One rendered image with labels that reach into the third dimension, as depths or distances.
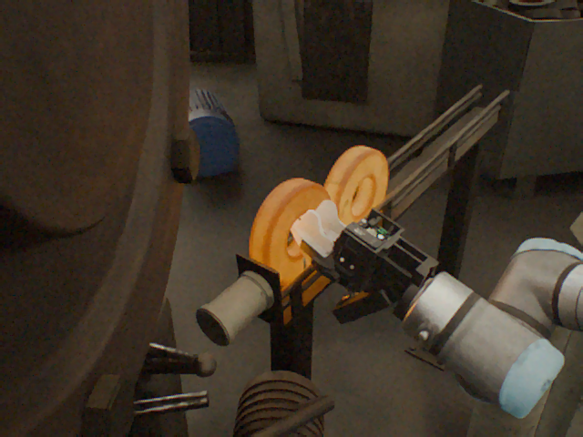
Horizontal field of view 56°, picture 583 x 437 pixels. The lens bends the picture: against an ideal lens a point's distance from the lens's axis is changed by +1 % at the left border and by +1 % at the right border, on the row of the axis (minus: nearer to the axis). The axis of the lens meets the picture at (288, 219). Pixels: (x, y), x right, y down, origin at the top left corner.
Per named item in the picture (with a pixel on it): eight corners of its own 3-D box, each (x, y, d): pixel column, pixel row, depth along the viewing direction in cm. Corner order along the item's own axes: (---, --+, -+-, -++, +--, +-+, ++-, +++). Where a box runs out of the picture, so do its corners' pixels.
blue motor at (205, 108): (176, 192, 239) (167, 118, 221) (165, 143, 286) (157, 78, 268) (244, 183, 246) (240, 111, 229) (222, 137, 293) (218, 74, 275)
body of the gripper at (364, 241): (369, 203, 71) (448, 256, 66) (351, 248, 76) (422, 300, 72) (335, 227, 66) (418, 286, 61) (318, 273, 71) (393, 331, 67)
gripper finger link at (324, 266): (316, 228, 74) (367, 265, 71) (313, 238, 75) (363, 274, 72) (295, 243, 71) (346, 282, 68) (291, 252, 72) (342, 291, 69)
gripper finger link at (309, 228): (296, 187, 73) (349, 225, 69) (287, 218, 77) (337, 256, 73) (281, 196, 71) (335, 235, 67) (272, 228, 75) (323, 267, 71)
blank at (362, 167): (317, 167, 79) (335, 175, 77) (374, 130, 88) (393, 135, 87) (318, 251, 87) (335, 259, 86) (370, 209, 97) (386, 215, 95)
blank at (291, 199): (240, 208, 69) (260, 215, 67) (314, 159, 78) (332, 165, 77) (253, 299, 77) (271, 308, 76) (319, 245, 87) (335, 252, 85)
